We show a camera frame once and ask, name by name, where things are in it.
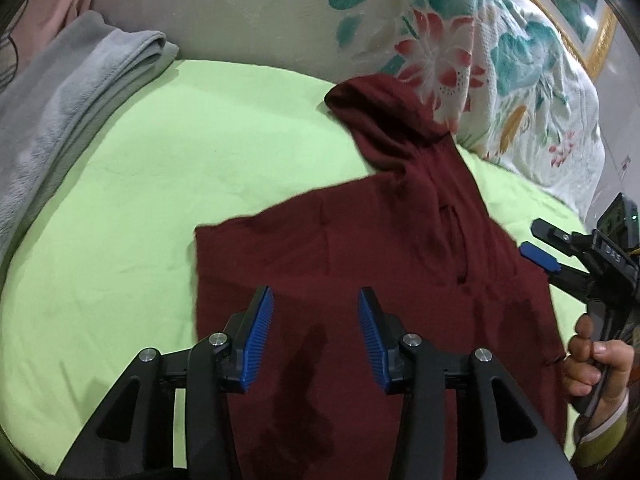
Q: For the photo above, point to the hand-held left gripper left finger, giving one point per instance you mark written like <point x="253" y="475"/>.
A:
<point x="257" y="340"/>

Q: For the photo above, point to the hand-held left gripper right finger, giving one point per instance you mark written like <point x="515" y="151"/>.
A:
<point x="372" y="340"/>

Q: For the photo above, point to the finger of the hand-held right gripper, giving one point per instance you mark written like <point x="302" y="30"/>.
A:
<point x="537" y="254"/>
<point x="555" y="237"/>

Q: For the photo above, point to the dark red sweater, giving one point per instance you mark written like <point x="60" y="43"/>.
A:
<point x="350" y="240"/>

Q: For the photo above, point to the person's right forearm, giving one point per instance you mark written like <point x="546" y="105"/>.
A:
<point x="602" y="435"/>

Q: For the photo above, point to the person's right hand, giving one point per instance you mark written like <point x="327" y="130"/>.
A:
<point x="580" y="365"/>

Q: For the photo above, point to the light green bed sheet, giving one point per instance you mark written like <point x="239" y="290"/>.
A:
<point x="150" y="210"/>

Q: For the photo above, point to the floral white pillow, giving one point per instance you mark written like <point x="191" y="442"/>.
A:
<point x="450" y="35"/>

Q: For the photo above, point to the gold-framed landscape painting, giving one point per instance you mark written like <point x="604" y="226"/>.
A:
<point x="565" y="5"/>

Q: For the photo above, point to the grey folded blanket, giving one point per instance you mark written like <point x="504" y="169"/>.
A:
<point x="60" y="110"/>

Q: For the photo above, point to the pink heart-print quilt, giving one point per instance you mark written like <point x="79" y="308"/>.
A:
<point x="55" y="0"/>

